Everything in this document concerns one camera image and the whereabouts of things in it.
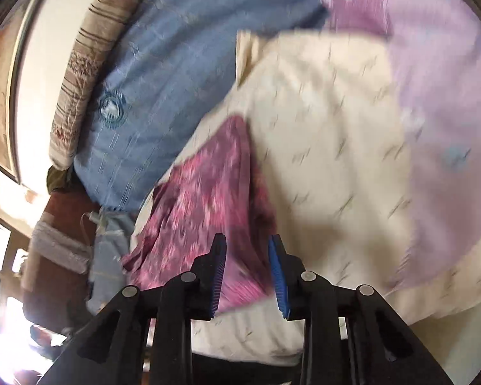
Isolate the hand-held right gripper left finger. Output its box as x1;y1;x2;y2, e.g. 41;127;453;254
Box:
36;233;228;385

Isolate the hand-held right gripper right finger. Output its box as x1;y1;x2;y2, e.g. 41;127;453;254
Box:
268;234;453;385

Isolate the magenta floral shirt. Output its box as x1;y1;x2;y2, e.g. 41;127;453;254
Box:
122;115;279;313

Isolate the light blue cloth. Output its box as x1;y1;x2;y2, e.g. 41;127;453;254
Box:
86;209;139;315

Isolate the cream leaf-print blanket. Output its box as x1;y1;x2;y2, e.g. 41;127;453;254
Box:
130;30;481;365

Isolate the brown wooden headboard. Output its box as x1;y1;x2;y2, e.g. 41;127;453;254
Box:
22;190;101;333

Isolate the grey towel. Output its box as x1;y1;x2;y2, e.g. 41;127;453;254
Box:
31;210;92;275

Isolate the olive green cloth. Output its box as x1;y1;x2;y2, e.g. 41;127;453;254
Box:
46;164;77;193

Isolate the beige striped pillow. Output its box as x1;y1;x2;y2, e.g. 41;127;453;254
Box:
48;0;144;171

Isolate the lilac floral garment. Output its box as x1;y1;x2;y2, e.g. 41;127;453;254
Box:
316;0;481;289

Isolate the white charger cable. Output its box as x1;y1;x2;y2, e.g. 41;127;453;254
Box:
82;210;105;229

